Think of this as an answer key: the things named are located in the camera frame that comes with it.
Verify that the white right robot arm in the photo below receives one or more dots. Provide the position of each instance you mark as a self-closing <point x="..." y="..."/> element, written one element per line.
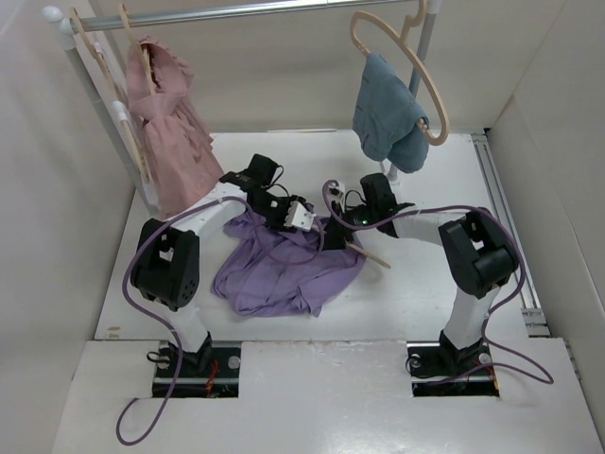
<point x="480" y="254"/>

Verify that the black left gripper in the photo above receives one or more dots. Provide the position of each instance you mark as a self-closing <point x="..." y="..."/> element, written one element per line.
<point x="280" y="223"/>

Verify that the beige hanger with white garment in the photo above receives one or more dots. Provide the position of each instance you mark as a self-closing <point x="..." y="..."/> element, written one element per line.
<point x="119" y="107"/>

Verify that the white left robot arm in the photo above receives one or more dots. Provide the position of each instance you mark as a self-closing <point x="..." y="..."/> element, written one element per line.
<point x="165" y="268"/>

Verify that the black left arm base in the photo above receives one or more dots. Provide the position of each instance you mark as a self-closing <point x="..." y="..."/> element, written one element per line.
<point x="218" y="378"/>

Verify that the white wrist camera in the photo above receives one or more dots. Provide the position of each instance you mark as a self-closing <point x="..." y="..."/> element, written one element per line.
<point x="299" y="217"/>
<point x="336" y="193"/>

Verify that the purple t shirt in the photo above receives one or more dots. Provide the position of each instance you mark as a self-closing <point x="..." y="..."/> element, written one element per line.
<point x="277" y="274"/>

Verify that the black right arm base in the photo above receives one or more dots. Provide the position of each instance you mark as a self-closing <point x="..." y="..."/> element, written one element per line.
<point x="433" y="376"/>

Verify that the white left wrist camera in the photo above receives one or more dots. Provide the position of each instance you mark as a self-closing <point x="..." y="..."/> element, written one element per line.
<point x="299" y="217"/>

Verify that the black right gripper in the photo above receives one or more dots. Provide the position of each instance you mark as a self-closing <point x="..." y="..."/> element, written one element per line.
<point x="335" y="233"/>

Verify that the white clothes rack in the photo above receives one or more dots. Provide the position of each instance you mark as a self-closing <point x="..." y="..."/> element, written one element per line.
<point x="413" y="40"/>

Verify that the beige wooden hanger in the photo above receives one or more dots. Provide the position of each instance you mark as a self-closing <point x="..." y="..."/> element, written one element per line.
<point x="373" y="257"/>

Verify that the beige hanger with pink dress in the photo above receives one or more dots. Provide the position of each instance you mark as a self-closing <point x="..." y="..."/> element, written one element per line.
<point x="140" y="51"/>

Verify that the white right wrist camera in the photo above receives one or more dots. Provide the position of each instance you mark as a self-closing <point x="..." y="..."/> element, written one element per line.
<point x="336" y="193"/>

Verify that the pink hanging dress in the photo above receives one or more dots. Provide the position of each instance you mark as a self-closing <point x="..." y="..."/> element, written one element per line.
<point x="177" y="144"/>

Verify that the blue denim shorts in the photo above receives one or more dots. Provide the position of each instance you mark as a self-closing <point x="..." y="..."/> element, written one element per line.
<point x="386" y="117"/>

